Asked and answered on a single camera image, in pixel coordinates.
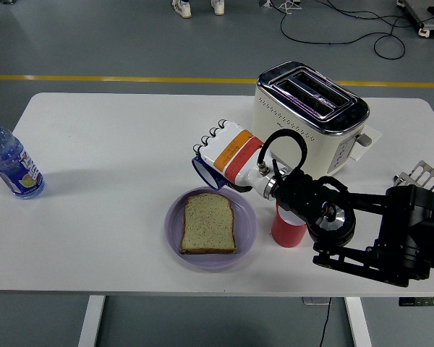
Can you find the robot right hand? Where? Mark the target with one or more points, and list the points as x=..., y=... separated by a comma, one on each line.
x=231, y=152

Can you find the blue cup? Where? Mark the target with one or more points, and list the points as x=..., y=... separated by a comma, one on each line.
x=206, y=173

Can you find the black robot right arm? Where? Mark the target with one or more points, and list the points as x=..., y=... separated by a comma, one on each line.
x=401, y=202

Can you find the bread slice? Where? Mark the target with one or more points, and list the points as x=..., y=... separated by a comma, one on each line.
x=208, y=226

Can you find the red cup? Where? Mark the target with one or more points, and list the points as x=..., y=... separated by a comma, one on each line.
x=287, y=235

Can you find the cream and chrome toaster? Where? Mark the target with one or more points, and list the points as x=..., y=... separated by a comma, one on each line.
x=293, y=119

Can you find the purple plate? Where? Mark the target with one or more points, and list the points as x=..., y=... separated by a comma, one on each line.
x=246, y=224

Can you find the person's white shoe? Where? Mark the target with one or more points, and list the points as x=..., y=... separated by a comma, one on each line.
x=181, y=9
x=218, y=6

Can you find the grey box under table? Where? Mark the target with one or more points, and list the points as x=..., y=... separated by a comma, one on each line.
x=311, y=300

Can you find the metal toast rack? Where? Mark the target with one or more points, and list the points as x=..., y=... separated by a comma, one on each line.
x=425, y=173

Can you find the white table leg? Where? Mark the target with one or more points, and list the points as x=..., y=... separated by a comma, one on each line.
x=360, y=321
x=91, y=321

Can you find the blue-capped water bottle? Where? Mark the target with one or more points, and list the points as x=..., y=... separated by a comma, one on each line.
x=11, y=162

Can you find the equipment cart with wheels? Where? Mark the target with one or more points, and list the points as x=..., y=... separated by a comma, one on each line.
x=432, y=21

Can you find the black table control panel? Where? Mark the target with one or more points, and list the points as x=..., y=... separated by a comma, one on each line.
x=419, y=301

